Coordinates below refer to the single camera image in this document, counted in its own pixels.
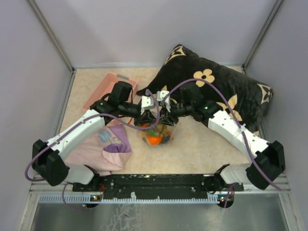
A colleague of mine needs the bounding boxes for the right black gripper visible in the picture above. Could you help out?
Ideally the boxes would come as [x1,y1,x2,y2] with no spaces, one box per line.
[157,99,193,126]

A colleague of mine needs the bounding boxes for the brown longan bunch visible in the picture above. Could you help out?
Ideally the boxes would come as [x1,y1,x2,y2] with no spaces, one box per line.
[147,124,171,138]

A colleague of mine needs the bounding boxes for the clear zip bag orange zipper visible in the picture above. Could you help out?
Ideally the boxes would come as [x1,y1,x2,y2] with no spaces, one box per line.
[134,116,177,146]

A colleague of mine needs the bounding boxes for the orange persimmon with green calyx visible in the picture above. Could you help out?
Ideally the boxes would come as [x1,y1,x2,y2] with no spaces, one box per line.
[146,135,162,146]

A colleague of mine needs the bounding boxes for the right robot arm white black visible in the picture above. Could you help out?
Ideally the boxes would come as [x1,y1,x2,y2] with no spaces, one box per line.
[157,81,285,191]

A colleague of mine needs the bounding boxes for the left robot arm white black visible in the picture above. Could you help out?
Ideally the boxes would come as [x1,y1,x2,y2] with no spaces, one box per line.
[25,81,159,191]

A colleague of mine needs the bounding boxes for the pink plastic basket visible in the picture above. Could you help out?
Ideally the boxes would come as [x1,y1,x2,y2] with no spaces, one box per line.
[83,72,138,111]

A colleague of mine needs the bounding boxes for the pink purple cloth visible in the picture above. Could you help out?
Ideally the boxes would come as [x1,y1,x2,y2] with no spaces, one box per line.
[65,122,131,176]

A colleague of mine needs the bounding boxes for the black pillow cream flowers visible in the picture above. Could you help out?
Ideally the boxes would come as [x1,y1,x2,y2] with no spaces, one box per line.
[137,44,273,135]

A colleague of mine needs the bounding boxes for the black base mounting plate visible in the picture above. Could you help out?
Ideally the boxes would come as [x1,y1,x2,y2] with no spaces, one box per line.
[73,174,230,200]

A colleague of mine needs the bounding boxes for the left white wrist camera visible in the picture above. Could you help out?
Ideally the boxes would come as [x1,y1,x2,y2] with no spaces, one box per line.
[141,96,155,110]

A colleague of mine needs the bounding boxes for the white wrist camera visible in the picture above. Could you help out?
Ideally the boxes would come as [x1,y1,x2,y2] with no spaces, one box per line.
[156,90,170,103]
[141,96,155,110]

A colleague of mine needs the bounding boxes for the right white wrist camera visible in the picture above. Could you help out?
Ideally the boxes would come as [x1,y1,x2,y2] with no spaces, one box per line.
[156,90,170,103]

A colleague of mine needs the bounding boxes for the white slotted cable duct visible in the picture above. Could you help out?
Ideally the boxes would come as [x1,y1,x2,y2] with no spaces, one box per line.
[38,194,231,205]

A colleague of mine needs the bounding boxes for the aluminium frame rail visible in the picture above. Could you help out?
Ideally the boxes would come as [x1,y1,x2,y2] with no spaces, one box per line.
[30,172,288,192]

